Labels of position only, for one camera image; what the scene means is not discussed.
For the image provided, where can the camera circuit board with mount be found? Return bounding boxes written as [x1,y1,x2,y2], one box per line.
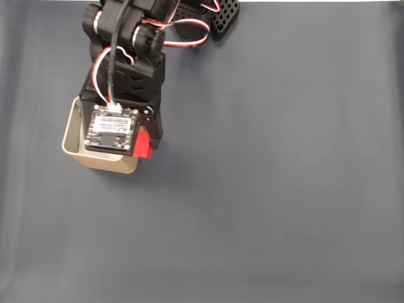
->
[83,104,141,157]

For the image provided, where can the red white servo cable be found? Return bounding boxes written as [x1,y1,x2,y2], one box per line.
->
[91,0,222,107]

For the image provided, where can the dark blue-grey table mat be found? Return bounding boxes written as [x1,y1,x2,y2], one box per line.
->
[0,1,404,303]

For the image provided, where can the tan metal box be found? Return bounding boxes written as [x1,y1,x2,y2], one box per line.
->
[61,96,140,174]

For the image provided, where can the red cube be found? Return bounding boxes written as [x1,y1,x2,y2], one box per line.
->
[132,128,155,159]

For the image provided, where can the black camera cable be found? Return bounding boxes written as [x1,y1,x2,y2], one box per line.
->
[105,0,132,114]

